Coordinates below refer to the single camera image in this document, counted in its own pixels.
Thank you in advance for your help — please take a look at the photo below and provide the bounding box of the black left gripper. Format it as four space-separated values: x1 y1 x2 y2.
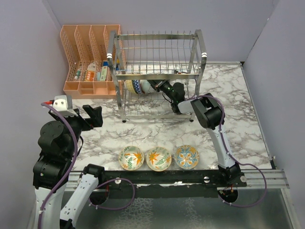
51 104 103 157

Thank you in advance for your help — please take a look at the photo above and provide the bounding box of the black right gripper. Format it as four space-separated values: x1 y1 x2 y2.
145 74 176 103

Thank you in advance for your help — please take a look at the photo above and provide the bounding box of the teal ribbed bowl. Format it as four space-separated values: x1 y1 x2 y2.
140 80 155 94

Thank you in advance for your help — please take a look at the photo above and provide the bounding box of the red patterned bowl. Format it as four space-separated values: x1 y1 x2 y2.
132 80 143 94

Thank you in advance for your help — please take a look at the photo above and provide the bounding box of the yellow dotted white bowl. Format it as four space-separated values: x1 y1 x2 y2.
124 80 134 93

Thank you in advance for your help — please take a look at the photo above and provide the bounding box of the orange flower bowl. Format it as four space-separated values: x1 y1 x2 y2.
118 146 144 171
146 146 172 172

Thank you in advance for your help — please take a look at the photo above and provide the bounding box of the blue orange floral bowl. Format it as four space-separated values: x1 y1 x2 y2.
173 145 200 169

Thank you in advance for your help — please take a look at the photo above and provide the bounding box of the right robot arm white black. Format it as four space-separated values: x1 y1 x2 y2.
148 80 241 187

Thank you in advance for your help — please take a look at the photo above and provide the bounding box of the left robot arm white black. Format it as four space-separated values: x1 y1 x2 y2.
33 103 105 229

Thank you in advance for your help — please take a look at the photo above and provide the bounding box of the stainless steel dish rack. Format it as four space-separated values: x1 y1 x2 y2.
107 29 207 122

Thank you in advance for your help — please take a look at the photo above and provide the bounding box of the peach plastic file organizer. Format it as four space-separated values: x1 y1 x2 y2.
60 25 121 99

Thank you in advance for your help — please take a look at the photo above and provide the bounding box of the small green white bottle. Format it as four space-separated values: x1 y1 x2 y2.
73 69 81 81

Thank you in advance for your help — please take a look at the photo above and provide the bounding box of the green white box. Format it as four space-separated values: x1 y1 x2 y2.
100 66 108 81

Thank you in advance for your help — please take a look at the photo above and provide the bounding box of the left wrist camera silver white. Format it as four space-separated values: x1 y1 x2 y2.
51 95 73 112

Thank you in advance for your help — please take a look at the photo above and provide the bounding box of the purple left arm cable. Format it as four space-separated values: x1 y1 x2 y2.
37 101 79 229

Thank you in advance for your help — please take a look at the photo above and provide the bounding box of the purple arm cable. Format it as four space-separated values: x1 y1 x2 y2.
37 101 79 229
189 94 268 208

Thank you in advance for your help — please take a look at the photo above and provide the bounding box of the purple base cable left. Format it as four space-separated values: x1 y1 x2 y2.
87 177 136 211

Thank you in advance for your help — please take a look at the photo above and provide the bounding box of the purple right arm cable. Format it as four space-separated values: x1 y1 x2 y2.
189 94 268 208

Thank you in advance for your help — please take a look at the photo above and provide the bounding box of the black mounting rail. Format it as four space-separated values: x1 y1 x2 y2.
102 170 246 199

